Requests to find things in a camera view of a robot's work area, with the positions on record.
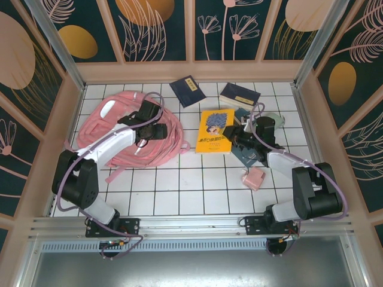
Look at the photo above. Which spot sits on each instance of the mint green pencil case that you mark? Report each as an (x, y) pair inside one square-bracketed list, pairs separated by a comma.
[(279, 121)]

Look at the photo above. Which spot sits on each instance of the teal notebook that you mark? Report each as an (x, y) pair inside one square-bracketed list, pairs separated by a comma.
[(246, 158)]

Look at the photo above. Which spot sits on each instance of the thick navy blue book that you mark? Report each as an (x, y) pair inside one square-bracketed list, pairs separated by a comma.
[(236, 91)]

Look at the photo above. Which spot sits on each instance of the pink backpack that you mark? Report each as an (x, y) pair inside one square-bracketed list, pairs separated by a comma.
[(95, 125)]

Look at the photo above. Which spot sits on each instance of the small pink box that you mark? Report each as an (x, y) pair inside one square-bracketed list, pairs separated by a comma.
[(254, 179)]

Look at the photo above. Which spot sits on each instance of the thin navy blue book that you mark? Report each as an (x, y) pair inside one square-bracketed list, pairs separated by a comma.
[(187, 94)]

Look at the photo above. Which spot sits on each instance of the yellow paperback book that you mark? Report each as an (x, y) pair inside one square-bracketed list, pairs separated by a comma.
[(209, 143)]

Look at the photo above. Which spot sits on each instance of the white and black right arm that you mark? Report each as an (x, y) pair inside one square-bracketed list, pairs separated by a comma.
[(302, 191)]

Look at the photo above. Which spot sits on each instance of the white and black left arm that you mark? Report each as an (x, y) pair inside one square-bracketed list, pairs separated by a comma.
[(74, 185)]

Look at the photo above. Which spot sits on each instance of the grey sheet metal panel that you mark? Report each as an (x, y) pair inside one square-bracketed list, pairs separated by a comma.
[(191, 269)]

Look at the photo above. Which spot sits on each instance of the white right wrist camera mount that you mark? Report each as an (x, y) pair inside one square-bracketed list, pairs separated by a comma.
[(244, 121)]

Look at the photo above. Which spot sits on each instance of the wall panel oval and fern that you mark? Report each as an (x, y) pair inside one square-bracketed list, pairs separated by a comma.
[(342, 83)]

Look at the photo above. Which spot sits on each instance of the wall panel orange circle leaves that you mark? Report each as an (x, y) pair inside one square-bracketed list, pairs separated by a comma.
[(149, 36)]

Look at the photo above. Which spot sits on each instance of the wall panel with pink flowers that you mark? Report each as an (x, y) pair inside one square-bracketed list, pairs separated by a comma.
[(215, 45)]

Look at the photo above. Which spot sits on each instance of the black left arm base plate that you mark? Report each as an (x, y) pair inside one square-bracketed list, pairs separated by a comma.
[(128, 227)]

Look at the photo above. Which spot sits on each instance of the aluminium frame post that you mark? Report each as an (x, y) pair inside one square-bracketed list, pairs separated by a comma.
[(314, 45), (62, 51)]

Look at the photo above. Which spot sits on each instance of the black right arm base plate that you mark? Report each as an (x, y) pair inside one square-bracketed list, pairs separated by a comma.
[(254, 227)]

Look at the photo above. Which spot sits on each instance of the wall panel pink leaf outlines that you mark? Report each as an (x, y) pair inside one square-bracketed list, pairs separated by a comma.
[(365, 155)]

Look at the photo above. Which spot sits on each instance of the wide aluminium base rail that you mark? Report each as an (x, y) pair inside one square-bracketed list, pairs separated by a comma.
[(191, 227)]

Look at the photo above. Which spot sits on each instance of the wall panel with orange oval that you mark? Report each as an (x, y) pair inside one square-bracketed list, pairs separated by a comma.
[(77, 42)]

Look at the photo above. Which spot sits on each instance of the wall panel beige circle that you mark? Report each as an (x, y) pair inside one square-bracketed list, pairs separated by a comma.
[(299, 15)]

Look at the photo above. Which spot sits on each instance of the wall panel small pink flowers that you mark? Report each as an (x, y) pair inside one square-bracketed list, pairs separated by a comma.
[(15, 167)]

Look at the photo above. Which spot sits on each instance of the wall panel large beige oval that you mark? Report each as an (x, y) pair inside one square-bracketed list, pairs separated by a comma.
[(18, 53)]

